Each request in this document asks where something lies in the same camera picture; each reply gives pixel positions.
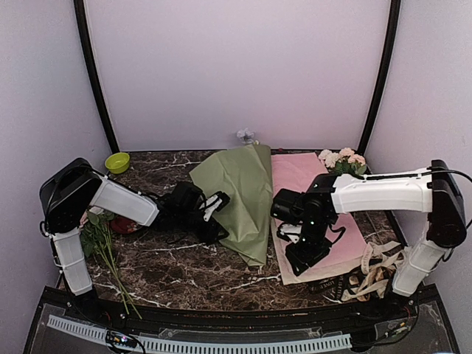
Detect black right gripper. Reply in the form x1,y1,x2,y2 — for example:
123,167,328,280
285,217,333,276

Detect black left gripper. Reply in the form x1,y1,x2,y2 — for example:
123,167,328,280
176,209,229,245

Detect black lettered ribbon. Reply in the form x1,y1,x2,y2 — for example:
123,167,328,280
308,266,362,300

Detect peach green wrapping paper sheet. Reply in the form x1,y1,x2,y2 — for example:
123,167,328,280
190,145,273,267

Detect blue flower stem bunch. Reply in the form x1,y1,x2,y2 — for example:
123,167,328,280
236,128,259,145

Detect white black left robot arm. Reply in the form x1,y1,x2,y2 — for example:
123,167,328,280
39,158,230,322

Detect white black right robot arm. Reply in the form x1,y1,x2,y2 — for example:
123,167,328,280
271,160,468,320

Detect dark red floral bowl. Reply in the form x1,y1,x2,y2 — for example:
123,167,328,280
110,216,142,235

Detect cream ribbon pile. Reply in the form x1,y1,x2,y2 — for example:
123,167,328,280
341,241,406,302

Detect pink wrapping paper sheet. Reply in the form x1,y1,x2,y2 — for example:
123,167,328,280
271,153,366,285

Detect lime green plastic bowl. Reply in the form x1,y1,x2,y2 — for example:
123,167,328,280
105,152,131,175

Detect pink rose stem bunch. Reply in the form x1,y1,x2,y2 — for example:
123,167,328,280
79,209,142,319

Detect pink white rose bunch right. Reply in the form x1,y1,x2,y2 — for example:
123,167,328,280
318,147,367,176

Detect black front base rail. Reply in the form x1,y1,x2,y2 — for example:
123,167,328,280
44,283,440,333

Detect white slotted cable duct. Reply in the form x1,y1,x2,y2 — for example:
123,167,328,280
46,315,352,353

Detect black vertical frame post left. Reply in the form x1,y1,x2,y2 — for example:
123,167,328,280
73,0,120,153

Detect black vertical frame post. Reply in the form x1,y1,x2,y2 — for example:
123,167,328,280
73,0,120,153
357,0,401,155

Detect black vertical frame post right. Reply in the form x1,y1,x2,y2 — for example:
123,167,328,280
357,0,401,155

